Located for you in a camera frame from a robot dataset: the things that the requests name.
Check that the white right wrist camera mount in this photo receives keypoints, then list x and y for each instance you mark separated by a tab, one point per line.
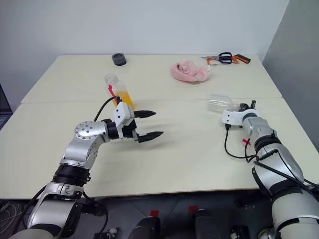
231	116

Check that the black rounded shape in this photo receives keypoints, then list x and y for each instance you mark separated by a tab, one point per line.
145	229
208	225

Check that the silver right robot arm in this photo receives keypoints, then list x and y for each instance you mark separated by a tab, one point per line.
281	159

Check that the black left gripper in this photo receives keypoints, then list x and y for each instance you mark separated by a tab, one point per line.
129	132

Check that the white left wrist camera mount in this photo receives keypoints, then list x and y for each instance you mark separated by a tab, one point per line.
120	112

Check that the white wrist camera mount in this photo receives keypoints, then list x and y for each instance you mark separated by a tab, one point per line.
120	112
231	116

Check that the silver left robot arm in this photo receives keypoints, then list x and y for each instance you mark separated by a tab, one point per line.
84	132

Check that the red tape mark on table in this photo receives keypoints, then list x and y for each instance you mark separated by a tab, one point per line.
246	141

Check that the orange and black hacksaw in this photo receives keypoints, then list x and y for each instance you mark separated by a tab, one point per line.
243	58

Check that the pink fluffy cloth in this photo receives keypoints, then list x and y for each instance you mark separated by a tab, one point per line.
187	73

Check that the clear bottle with orange drink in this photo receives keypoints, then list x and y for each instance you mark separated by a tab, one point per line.
124	95

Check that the grey round tape roll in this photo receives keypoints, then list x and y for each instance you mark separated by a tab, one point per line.
119	59

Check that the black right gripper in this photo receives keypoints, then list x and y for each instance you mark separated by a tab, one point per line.
243	107

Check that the red tape mark on floor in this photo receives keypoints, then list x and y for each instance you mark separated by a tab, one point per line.
155	213

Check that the dark grey open laptop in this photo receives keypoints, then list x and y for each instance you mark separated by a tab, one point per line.
4	109

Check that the clear plastic wine glass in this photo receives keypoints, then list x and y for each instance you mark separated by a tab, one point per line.
219	103

